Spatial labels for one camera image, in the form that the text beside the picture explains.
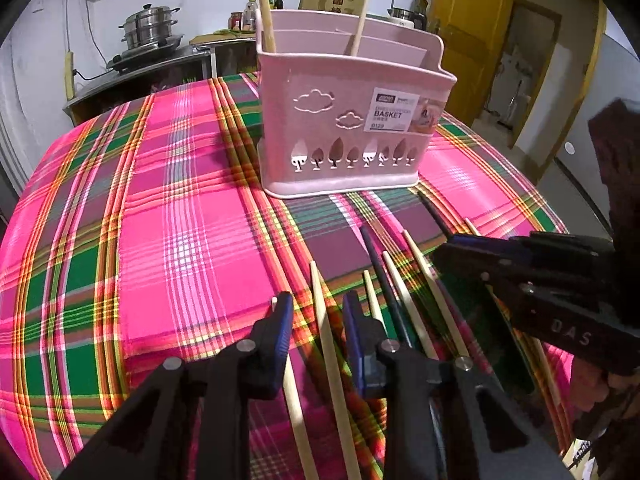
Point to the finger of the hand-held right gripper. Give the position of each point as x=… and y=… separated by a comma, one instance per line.
x=475, y=267
x=487, y=247

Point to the yellow power strip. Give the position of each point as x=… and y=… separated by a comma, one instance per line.
x=69, y=77

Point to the pink plastic utensil basket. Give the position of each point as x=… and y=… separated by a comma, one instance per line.
x=345, y=110

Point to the yellow wooden door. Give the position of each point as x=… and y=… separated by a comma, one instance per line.
x=472, y=35

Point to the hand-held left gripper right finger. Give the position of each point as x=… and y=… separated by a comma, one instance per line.
x=352, y=332

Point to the clear plastic bottle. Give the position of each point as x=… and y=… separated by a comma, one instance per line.
x=249, y=16

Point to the yellow side table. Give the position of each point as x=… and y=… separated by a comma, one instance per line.
x=225, y=52

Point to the red lidded jar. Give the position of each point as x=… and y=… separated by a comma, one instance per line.
x=234, y=21

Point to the kitchen counter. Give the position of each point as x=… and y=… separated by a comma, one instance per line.
x=125, y=82

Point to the gas stove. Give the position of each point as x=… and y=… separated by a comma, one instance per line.
x=145, y=55

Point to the pink plaid tablecloth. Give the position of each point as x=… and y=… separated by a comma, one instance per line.
x=165, y=240

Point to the steel steamer pot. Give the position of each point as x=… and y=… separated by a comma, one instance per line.
x=150, y=25

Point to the black chopstick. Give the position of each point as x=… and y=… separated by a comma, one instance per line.
x=382, y=280
x=434, y=214

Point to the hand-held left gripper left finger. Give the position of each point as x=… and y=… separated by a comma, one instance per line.
x=281, y=322

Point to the person's right hand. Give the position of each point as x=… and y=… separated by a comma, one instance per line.
x=592, y=395

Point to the white appliance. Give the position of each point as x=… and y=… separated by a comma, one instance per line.
x=510, y=82

